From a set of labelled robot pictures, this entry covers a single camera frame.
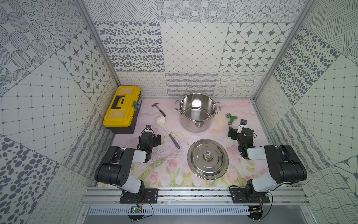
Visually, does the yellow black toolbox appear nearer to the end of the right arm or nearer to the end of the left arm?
the end of the left arm

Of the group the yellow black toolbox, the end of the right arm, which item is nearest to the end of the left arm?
the yellow black toolbox

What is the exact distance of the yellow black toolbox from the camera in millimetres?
888
